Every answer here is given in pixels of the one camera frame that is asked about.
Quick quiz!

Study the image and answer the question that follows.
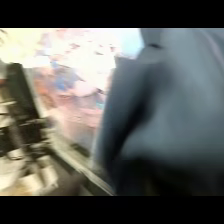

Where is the grey-blue shirt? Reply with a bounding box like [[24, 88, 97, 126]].
[[91, 28, 224, 197]]

